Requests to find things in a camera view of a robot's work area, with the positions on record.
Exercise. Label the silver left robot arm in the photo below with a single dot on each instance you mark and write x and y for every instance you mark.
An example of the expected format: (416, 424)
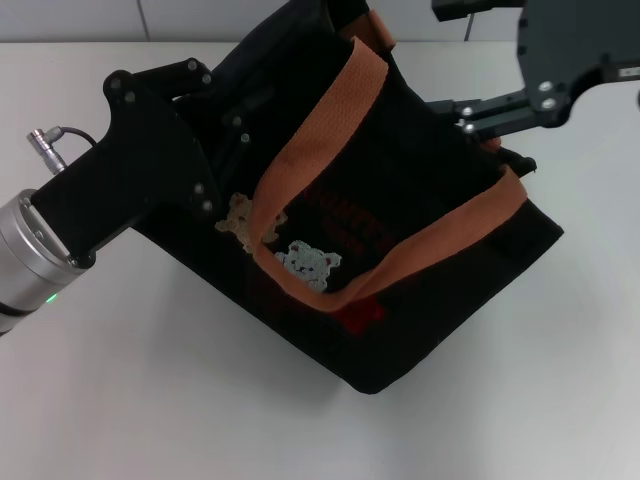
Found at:
(30, 260)

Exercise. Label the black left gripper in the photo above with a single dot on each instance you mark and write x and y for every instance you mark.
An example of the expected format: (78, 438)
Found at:
(140, 165)

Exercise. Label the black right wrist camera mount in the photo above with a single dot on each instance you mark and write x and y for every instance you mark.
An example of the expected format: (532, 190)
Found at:
(622, 67)

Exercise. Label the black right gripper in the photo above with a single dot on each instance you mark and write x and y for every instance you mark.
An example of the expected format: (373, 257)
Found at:
(560, 45)

